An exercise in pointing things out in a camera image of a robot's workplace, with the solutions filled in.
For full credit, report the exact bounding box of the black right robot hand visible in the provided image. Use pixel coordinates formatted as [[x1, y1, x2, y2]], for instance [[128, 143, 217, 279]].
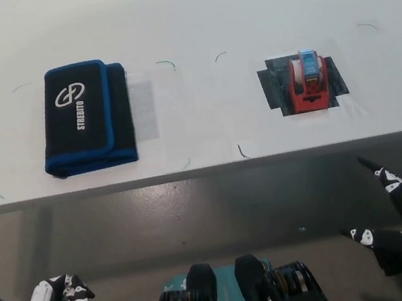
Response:
[[328, 149, 402, 289]]

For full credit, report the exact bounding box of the red tape dispenser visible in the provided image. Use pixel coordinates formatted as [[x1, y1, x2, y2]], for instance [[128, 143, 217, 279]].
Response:
[[284, 46, 334, 115]]

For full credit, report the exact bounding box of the black tape patch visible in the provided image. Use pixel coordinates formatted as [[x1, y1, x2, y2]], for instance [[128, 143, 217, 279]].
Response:
[[254, 46, 353, 121]]

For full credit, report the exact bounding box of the black ribbed robot body block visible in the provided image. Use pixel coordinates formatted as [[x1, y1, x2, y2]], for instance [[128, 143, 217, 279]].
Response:
[[143, 260, 224, 301], [231, 243, 331, 301]]

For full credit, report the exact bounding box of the black pouch with blue trim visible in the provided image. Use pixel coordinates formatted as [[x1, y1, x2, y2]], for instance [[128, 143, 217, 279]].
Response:
[[29, 55, 141, 182]]

